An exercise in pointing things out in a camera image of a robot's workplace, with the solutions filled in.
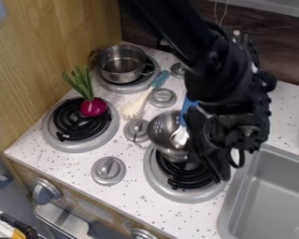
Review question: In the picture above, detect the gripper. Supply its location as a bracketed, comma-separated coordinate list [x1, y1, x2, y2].
[184, 98, 275, 182]

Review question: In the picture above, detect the silver pot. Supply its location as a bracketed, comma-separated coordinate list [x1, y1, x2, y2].
[88, 44, 158, 85]

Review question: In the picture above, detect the silver strainer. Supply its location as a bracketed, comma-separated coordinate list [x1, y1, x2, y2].
[145, 109, 195, 163]

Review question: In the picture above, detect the toy sink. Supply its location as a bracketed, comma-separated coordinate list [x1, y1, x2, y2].
[215, 145, 299, 239]

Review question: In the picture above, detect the red toy radish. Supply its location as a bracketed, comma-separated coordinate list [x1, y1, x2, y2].
[61, 65, 110, 119]

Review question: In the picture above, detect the toy stove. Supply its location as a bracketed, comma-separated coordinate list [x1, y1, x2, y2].
[40, 41, 234, 204]

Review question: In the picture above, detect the blue handled silver spoon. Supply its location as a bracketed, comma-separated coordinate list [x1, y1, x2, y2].
[169, 98, 203, 148]

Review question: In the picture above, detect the cream spatula with teal handle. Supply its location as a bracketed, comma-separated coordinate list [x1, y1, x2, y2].
[118, 68, 173, 121]

